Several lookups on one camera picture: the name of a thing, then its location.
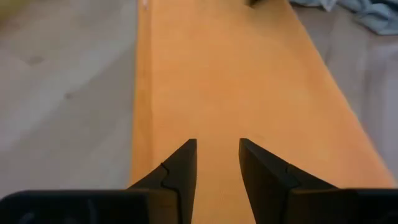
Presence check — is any grey microfiber towel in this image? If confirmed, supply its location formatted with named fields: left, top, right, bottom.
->
left=289, top=0, right=398, bottom=35

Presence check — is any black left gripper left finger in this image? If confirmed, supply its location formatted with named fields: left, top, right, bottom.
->
left=127, top=139, right=198, bottom=224

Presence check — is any orange microfiber towel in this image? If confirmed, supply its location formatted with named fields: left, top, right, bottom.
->
left=129, top=0, right=397, bottom=224

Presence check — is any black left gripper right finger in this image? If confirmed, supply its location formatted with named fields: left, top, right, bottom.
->
left=238, top=138, right=338, bottom=224

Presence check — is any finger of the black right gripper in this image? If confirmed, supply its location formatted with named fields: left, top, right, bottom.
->
left=245, top=0, right=265, bottom=9

